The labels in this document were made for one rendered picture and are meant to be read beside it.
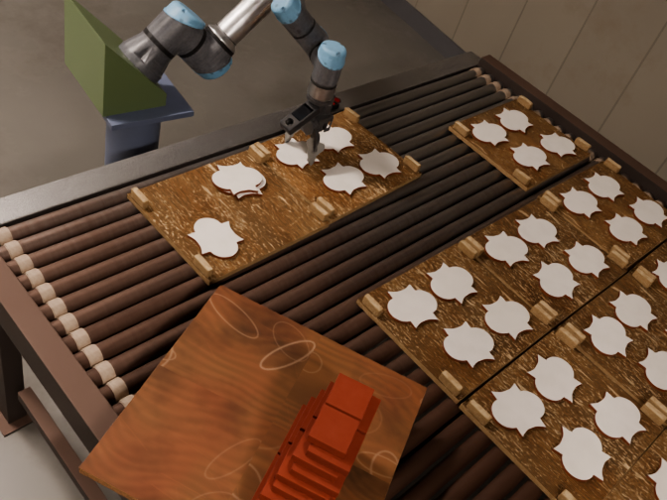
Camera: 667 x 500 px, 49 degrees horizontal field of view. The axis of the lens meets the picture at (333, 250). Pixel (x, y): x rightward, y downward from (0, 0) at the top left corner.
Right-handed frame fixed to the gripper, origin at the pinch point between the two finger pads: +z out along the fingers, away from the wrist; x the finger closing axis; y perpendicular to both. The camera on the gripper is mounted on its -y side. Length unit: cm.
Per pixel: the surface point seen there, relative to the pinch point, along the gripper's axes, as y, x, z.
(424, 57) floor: 249, 109, 84
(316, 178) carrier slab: -1.7, -10.5, 0.8
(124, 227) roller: -58, 2, 5
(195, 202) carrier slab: -38.5, -1.6, 2.3
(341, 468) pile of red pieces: -78, -85, -25
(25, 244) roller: -80, 8, 6
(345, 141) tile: 18.1, -3.2, -1.0
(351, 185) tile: 4.8, -18.7, -0.5
